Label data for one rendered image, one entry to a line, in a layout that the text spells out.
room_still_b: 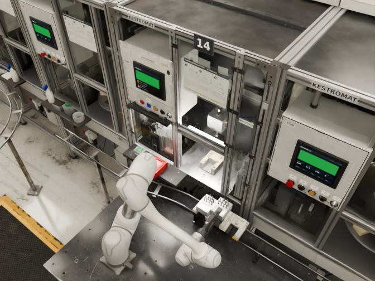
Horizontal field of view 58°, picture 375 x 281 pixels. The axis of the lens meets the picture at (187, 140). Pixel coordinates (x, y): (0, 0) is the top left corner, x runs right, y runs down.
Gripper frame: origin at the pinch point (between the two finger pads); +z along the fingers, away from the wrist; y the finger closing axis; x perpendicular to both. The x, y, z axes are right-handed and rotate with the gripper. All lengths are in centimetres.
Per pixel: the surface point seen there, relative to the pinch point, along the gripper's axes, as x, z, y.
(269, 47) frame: 0, 36, 104
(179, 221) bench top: 27.4, -5.8, -28.3
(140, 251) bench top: 35, -41, -28
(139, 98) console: 79, 18, 47
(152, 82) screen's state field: 63, 16, 68
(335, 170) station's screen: -52, 15, 66
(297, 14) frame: 5, 79, 104
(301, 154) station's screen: -35, 15, 67
